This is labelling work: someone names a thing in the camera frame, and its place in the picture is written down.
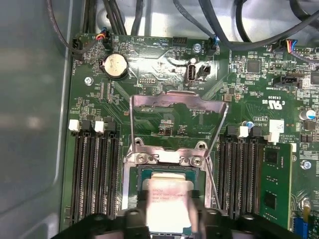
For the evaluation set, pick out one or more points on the square black chip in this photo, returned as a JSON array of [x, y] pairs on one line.
[[253, 66]]

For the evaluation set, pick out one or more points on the black pin header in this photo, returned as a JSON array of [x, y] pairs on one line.
[[179, 41]]

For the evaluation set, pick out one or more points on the silver coin battery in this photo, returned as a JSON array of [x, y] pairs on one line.
[[114, 66]]

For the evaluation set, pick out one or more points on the RAM slot with black clips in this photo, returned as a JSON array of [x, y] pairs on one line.
[[224, 174], [251, 174], [112, 174], [87, 174]]

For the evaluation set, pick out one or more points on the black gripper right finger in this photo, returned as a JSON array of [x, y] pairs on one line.
[[209, 224]]

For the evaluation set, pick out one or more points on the silver green CPU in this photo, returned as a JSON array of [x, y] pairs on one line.
[[169, 199]]

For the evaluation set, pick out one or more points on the small blue capacitor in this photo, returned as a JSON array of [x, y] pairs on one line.
[[246, 123]]

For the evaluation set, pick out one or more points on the green motherboard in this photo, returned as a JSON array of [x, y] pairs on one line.
[[236, 74]]

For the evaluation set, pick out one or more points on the silver internal USB port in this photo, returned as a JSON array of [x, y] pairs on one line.
[[191, 73]]

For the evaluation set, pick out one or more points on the large silver capacitor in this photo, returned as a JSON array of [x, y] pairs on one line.
[[309, 115]]

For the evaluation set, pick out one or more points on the metal socket cover frame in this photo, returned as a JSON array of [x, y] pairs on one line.
[[174, 98]]

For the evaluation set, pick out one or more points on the wide black board connector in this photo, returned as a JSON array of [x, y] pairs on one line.
[[286, 81]]

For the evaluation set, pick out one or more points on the grey metal PC case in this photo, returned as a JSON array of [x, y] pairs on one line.
[[30, 99]]

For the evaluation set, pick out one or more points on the green RAM stick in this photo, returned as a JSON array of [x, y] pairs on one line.
[[274, 174]]

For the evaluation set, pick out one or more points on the silver motherboard screw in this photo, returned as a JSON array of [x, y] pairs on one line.
[[89, 80], [197, 47], [305, 164]]

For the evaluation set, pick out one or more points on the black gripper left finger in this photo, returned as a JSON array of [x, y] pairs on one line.
[[134, 224]]

